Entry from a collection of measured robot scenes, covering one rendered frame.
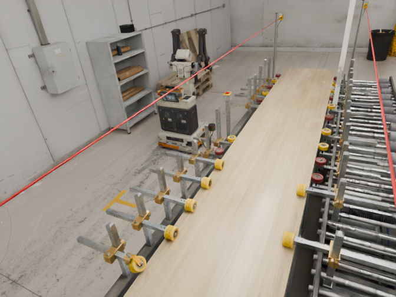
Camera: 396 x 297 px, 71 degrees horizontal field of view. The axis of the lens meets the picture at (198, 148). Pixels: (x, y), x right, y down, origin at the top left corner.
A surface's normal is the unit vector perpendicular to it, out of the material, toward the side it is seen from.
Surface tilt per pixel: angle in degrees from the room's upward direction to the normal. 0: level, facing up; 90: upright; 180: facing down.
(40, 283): 0
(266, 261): 0
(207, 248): 0
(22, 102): 90
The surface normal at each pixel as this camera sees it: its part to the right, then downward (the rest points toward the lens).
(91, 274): -0.09, -0.85
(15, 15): 0.89, 0.16
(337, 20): -0.44, 0.50
